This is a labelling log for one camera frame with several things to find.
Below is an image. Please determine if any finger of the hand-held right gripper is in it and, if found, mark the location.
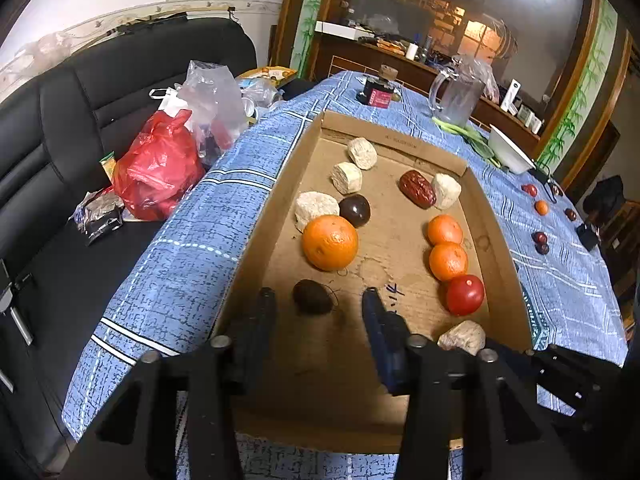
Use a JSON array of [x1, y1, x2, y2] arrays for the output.
[[535, 382, 608, 436], [487, 339, 623, 396]]

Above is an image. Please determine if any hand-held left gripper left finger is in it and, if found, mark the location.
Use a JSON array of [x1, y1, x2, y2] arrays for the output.
[[60, 287, 278, 480]]

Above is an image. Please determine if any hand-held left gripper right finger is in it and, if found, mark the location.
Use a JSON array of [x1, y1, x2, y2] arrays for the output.
[[361, 287, 571, 480]]

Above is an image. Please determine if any dull dark brown fruit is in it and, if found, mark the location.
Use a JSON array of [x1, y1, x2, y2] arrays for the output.
[[292, 280, 335, 316]]

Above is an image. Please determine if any beige rough lump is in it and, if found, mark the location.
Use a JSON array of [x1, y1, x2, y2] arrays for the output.
[[437, 320, 487, 356], [330, 161, 364, 196], [346, 136, 378, 170], [431, 173, 462, 211], [294, 191, 342, 233]]

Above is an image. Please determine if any red tomato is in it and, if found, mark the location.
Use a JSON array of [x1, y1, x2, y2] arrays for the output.
[[440, 274, 486, 317]]

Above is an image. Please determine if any medium orange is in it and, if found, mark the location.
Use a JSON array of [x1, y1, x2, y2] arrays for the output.
[[428, 241, 469, 282], [426, 214, 465, 248]]

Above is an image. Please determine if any cardboard box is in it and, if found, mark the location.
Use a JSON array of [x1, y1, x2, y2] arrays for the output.
[[212, 110, 533, 453]]

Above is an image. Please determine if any large orange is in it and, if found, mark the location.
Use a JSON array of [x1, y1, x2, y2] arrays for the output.
[[301, 214, 360, 272]]

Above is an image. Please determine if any glossy dark purple fruit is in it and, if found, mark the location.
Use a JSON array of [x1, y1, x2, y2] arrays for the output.
[[338, 194, 372, 227]]

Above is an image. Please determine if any large red jujube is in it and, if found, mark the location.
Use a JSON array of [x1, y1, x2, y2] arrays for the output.
[[398, 170, 437, 210]]

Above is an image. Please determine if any blue plaid tablecloth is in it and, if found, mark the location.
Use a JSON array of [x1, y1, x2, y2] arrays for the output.
[[60, 70, 628, 480]]

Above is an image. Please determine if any small black box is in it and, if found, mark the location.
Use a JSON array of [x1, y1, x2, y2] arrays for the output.
[[575, 222, 601, 251]]

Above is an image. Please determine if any red plastic bag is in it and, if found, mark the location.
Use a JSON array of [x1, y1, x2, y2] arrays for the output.
[[112, 109, 206, 222]]

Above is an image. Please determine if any black crumpled packet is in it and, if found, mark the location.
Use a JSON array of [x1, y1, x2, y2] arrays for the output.
[[70, 190, 126, 246]]

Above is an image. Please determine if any white bowl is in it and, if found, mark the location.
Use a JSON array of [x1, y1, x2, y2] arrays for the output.
[[487, 124, 536, 175]]

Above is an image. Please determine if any green leafy vegetable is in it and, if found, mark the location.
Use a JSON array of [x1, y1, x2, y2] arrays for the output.
[[432, 117, 501, 168]]

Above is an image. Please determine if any clear plastic wrapper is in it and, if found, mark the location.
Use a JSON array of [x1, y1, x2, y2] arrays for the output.
[[240, 77, 283, 111]]

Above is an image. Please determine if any metal tool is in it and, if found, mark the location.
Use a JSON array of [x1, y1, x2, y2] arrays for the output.
[[0, 260, 36, 346]]

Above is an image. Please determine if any white plastic bag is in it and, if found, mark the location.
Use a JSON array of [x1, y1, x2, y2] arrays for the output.
[[149, 87, 191, 121]]

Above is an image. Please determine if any dark bottle with red label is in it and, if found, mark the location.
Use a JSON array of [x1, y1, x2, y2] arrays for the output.
[[361, 65, 398, 107]]

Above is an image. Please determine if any yellow snack packet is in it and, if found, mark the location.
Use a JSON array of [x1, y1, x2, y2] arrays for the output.
[[235, 66, 296, 86]]

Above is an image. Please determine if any glass pitcher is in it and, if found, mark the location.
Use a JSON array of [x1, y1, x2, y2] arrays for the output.
[[428, 55, 488, 126]]

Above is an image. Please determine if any white and blue carton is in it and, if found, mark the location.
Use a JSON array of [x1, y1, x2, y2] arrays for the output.
[[501, 79, 521, 111]]

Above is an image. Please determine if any crumpled clear plastic bag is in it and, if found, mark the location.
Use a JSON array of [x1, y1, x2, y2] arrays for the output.
[[465, 55, 501, 103]]

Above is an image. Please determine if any wooden cabinet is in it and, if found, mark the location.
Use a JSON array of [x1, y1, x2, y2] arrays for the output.
[[270, 0, 636, 201]]

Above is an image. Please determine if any black leather sofa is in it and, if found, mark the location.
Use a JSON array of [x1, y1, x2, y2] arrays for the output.
[[0, 17, 258, 471]]

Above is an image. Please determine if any flat white box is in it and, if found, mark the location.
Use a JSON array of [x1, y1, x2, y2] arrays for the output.
[[315, 20, 376, 41]]

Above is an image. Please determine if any black adapter with cable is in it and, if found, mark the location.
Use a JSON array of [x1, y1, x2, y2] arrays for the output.
[[530, 160, 558, 201]]

